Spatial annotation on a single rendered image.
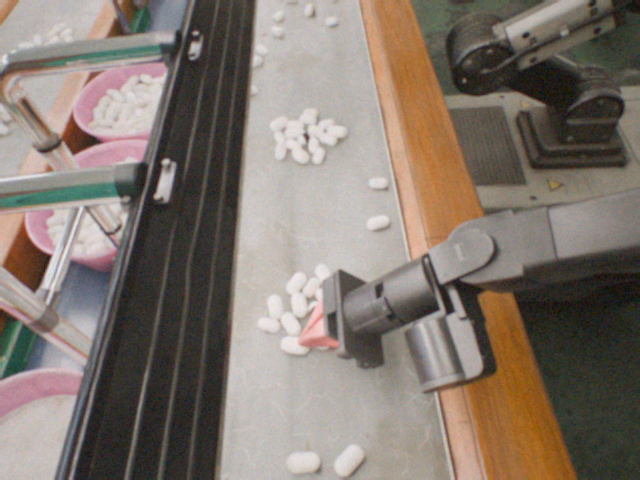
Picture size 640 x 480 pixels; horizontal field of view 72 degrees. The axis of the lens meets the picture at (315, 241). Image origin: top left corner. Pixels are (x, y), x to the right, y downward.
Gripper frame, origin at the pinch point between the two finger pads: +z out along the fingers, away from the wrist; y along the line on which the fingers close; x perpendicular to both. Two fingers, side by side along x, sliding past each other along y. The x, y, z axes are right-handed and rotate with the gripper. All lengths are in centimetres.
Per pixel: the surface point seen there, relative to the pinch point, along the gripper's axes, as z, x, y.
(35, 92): 49, -37, -67
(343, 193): -2.2, 7.3, -27.5
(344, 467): -1.6, 3.7, 13.9
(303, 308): 1.7, 1.3, -5.7
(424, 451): -7.1, 11.2, 12.4
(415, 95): -15, 15, -48
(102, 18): 40, -32, -94
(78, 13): 50, -37, -104
